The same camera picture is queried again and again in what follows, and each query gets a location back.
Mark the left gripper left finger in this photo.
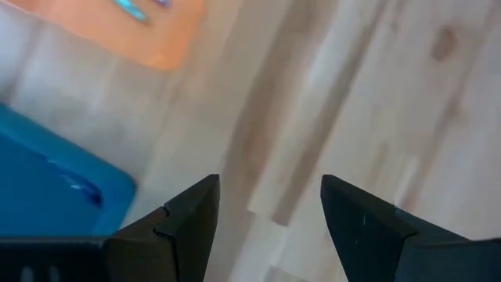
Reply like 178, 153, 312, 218
103, 174, 221, 282

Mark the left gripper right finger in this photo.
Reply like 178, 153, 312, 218
320, 175, 470, 282

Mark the blue crayon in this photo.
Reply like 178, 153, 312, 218
45, 156, 105, 208

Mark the mint green pen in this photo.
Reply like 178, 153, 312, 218
112, 0, 149, 24

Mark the blue plastic bin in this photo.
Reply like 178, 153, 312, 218
0, 102, 138, 239

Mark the orange translucent plastic bin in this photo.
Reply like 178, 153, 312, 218
7, 0, 208, 71

